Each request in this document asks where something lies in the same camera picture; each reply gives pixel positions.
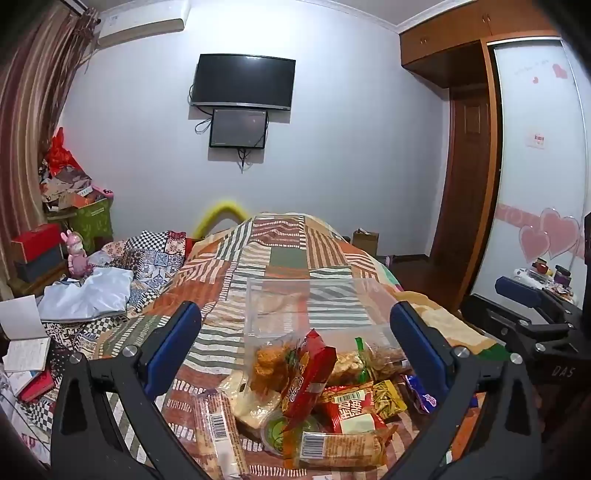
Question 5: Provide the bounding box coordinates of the pale blue cloth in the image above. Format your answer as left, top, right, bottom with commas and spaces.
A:
39, 265, 134, 324

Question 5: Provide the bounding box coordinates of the yellow stick snack packet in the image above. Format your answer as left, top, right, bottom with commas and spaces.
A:
369, 379, 409, 421

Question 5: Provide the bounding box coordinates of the striped brown curtain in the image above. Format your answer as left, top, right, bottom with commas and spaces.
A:
0, 0, 100, 296

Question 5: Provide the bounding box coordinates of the orange fried snack bag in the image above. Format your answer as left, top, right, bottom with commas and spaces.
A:
249, 336, 301, 393

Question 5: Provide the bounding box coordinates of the white paper sheet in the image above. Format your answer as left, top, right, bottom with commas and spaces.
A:
0, 295, 44, 342

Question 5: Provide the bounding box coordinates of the red plastic bag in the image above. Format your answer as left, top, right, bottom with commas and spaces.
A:
46, 127, 81, 176

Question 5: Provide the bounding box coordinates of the clear green-edged snack bag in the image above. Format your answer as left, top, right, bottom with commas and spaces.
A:
355, 337, 414, 384

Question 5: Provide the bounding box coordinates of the white sliding wardrobe door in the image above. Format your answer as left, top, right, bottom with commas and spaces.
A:
471, 39, 591, 301

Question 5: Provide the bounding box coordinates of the yellow foam tube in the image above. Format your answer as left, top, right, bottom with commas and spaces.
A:
191, 198, 250, 241

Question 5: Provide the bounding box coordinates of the long biscuit packet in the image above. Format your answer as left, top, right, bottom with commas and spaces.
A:
190, 390, 250, 480

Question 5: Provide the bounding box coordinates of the cluster of small jars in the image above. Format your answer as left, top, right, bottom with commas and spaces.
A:
512, 261, 578, 301

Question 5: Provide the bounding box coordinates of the wrapped cracker pack with barcode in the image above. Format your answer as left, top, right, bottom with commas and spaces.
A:
281, 425, 398, 469

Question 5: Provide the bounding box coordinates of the red book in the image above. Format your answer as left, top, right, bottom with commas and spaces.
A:
16, 369, 56, 403

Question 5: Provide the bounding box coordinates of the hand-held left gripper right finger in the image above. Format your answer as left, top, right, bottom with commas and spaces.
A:
389, 301, 543, 480

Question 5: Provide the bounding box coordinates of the pink plush toy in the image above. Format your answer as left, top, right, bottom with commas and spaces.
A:
60, 229, 93, 278

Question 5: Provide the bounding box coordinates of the brown wooden door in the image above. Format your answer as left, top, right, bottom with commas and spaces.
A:
429, 88, 492, 305

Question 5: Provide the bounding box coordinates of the red snack bag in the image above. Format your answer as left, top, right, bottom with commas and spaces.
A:
281, 329, 338, 432

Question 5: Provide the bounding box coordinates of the red barcode snack packet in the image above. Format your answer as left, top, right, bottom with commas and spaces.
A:
318, 385, 389, 435

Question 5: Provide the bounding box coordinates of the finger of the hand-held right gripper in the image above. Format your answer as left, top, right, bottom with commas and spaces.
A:
462, 294, 573, 352
495, 276, 578, 324

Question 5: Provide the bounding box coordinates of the clear plastic container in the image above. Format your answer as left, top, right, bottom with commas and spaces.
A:
246, 276, 407, 365

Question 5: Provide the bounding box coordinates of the small cardboard box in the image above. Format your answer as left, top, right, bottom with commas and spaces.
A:
352, 229, 380, 259

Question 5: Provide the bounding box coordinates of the white air conditioner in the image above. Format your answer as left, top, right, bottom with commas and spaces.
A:
62, 0, 191, 47

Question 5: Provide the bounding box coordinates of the small black wall monitor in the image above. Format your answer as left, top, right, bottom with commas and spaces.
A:
209, 107, 269, 149

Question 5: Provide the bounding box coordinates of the blue candy packet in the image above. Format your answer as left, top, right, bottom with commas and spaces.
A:
404, 373, 439, 414

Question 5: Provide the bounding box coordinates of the bread loaf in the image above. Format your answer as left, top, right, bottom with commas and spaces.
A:
217, 371, 282, 430

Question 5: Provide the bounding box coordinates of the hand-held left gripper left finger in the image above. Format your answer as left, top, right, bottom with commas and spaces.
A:
51, 301, 218, 480

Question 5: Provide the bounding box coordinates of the black wall television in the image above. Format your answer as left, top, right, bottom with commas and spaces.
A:
191, 54, 297, 112

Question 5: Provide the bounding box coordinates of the red box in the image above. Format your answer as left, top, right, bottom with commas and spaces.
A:
11, 224, 63, 264

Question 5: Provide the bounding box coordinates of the checkered patchwork quilt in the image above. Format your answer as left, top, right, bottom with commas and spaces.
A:
0, 229, 195, 467

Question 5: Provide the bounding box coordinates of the grey box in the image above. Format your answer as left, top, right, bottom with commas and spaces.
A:
14, 251, 68, 283

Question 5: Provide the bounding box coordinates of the green jelly cup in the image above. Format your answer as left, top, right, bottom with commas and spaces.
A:
261, 408, 324, 455

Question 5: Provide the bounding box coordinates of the pink heart decal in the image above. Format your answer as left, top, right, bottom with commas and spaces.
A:
519, 208, 583, 261

